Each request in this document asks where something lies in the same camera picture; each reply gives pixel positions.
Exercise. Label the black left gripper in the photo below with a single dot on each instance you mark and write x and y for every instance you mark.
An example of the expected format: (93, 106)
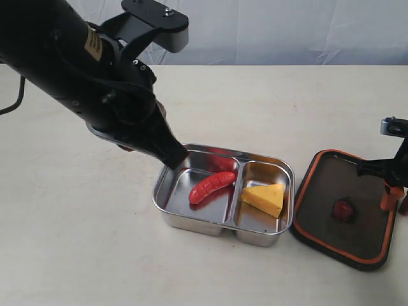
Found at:
(118, 105)

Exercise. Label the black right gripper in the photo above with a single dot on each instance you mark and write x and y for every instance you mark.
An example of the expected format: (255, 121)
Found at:
(394, 173)

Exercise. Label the dark transparent lunch box lid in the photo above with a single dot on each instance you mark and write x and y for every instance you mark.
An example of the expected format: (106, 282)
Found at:
(338, 213)

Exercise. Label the red toy sausage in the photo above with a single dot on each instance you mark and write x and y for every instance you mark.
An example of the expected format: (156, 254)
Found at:
(210, 185)

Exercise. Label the yellow toy cheese wedge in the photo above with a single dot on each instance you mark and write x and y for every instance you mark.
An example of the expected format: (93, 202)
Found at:
(268, 199)

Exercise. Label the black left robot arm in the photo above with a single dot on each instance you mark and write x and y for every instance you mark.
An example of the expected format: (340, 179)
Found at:
(95, 70)

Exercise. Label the steel two-compartment lunch box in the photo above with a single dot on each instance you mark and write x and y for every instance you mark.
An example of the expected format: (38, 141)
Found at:
(224, 209)

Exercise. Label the blue-grey backdrop cloth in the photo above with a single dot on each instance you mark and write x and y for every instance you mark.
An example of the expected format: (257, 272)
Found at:
(289, 33)

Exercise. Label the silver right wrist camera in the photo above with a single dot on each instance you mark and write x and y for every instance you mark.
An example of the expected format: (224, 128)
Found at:
(392, 126)

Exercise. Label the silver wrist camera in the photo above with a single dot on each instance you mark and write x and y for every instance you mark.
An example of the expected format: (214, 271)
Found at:
(146, 22)
(392, 126)

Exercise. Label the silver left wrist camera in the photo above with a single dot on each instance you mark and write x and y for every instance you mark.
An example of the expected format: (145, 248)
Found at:
(146, 22)

